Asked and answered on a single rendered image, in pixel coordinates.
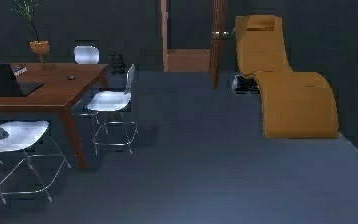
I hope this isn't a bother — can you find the brown wooden table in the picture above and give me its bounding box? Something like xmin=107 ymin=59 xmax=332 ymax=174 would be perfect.
xmin=0 ymin=62 xmax=109 ymax=170

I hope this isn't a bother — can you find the orange lounge chair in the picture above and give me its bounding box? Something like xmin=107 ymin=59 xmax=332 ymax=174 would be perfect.
xmin=234 ymin=14 xmax=341 ymax=140

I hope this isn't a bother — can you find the small black statue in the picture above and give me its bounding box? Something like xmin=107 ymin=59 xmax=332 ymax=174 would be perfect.
xmin=108 ymin=52 xmax=127 ymax=75

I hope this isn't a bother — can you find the silver door handle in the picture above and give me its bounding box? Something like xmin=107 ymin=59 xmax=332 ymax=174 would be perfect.
xmin=211 ymin=30 xmax=231 ymax=39

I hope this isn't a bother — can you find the small dark book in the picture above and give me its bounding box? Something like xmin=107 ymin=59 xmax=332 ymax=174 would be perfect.
xmin=11 ymin=65 xmax=29 ymax=78

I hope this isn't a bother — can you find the green plant in orange pot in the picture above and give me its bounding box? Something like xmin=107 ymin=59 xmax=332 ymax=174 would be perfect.
xmin=11 ymin=0 xmax=59 ymax=72

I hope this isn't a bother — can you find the white chair with wire legs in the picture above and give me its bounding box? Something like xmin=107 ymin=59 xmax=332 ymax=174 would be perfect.
xmin=71 ymin=63 xmax=139 ymax=156
xmin=0 ymin=115 xmax=72 ymax=205
xmin=73 ymin=45 xmax=101 ymax=66

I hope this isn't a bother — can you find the black and white object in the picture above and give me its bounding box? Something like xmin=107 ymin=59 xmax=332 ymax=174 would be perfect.
xmin=231 ymin=74 xmax=261 ymax=96

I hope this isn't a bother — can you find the black laptop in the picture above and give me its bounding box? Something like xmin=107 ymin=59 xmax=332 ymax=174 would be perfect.
xmin=0 ymin=63 xmax=45 ymax=98

